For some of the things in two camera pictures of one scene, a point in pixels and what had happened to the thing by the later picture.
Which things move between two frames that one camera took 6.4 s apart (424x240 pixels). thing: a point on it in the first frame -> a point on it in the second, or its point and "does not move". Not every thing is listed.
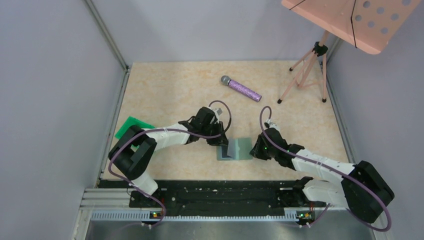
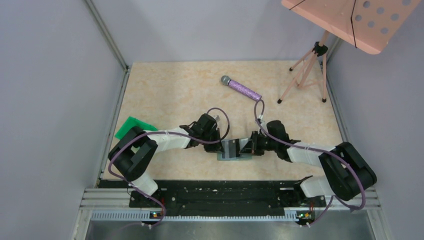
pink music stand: (367, 25) does not move
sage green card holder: (238, 149) does not move
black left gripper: (216, 139) -> (213, 139)
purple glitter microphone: (251, 94) does not move
